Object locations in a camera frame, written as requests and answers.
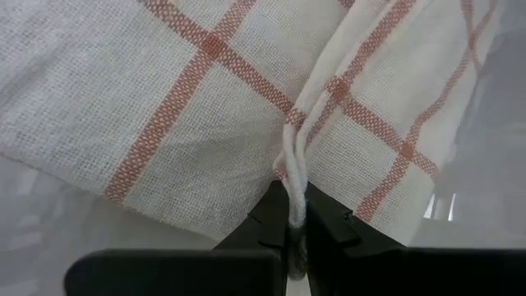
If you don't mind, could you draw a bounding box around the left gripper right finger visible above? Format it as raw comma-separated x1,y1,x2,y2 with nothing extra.
306,183,526,296

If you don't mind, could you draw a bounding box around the white red-checked towel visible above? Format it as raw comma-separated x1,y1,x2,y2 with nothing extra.
0,0,506,280

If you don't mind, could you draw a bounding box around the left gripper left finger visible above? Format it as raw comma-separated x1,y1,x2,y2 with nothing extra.
64,180,289,296

